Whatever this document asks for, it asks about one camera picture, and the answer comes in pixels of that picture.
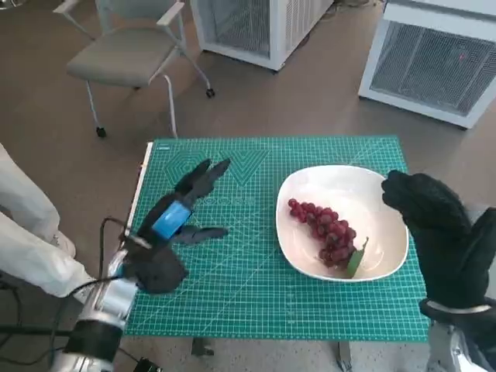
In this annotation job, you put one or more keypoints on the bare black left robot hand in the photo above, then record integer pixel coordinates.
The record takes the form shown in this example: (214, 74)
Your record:
(170, 217)

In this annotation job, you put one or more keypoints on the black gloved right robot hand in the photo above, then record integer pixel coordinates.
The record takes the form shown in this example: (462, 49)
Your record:
(445, 240)

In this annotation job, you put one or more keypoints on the red toy grape bunch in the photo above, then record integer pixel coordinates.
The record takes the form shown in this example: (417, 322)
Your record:
(333, 232)

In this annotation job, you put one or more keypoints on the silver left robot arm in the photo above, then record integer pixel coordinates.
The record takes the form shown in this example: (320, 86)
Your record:
(108, 302)

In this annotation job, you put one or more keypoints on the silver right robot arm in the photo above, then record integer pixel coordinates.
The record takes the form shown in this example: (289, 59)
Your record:
(445, 341)

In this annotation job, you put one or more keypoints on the white plate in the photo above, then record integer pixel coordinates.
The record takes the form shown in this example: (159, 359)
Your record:
(310, 182)

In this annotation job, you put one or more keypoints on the green cutting mat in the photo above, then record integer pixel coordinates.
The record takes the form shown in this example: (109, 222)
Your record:
(252, 302)

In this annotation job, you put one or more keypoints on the small black box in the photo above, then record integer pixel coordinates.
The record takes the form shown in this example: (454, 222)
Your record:
(147, 366)

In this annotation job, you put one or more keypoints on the grey chair with armrests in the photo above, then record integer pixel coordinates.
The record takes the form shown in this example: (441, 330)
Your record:
(116, 58)

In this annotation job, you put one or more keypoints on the white mesh cabinet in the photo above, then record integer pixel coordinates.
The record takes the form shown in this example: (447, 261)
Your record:
(426, 66)
(275, 38)

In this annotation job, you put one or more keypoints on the black stand rod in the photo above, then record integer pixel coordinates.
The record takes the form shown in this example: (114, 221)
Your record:
(31, 331)

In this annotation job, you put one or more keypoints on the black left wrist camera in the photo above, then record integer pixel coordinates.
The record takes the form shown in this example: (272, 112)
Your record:
(162, 271)

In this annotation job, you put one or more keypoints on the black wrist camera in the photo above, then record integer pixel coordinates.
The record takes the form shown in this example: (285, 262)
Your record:
(162, 271)
(488, 333)

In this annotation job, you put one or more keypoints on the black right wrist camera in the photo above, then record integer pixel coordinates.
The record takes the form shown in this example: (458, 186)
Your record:
(488, 333)

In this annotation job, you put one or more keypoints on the metal table leg bracket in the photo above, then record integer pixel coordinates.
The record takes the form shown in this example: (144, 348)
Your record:
(344, 354)
(202, 346)

